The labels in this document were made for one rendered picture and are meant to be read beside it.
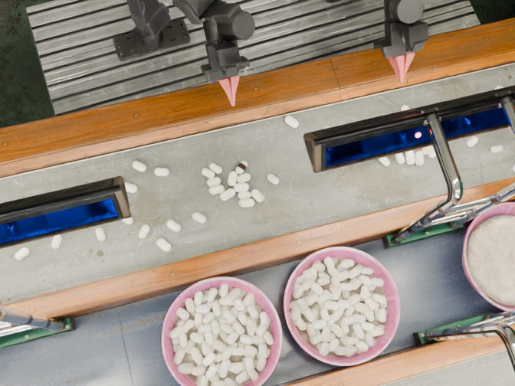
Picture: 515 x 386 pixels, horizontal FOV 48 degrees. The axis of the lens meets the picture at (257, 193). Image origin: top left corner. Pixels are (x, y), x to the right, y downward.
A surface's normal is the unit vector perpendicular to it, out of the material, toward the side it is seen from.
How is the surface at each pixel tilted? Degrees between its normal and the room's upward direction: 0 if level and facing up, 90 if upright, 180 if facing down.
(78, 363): 0
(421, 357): 0
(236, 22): 46
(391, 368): 0
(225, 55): 39
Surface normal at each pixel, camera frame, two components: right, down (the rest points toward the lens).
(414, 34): 0.21, 0.40
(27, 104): 0.06, -0.27
